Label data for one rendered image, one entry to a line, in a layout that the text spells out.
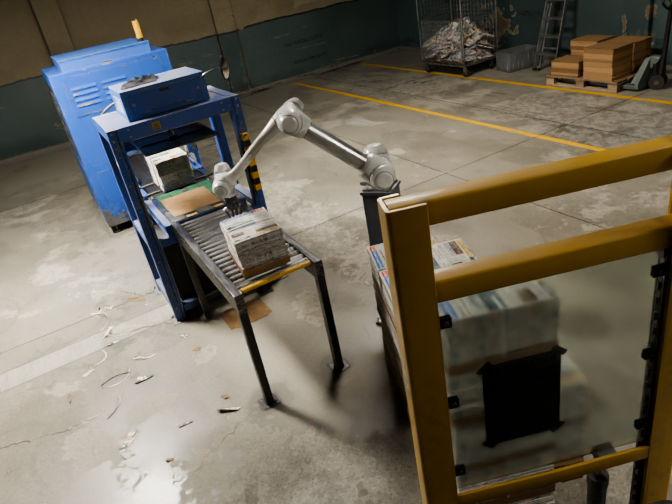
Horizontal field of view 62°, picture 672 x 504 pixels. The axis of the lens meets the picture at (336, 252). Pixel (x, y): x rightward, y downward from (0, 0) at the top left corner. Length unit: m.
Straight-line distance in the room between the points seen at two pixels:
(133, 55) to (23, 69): 5.18
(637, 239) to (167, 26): 10.85
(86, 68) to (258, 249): 3.64
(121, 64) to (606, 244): 5.54
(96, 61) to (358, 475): 4.87
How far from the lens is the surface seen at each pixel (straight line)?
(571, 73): 9.12
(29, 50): 11.44
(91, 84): 6.34
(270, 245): 3.17
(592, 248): 1.40
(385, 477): 3.03
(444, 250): 2.58
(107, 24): 11.55
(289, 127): 3.06
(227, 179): 3.26
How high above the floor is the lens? 2.33
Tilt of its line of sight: 28 degrees down
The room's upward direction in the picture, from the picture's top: 11 degrees counter-clockwise
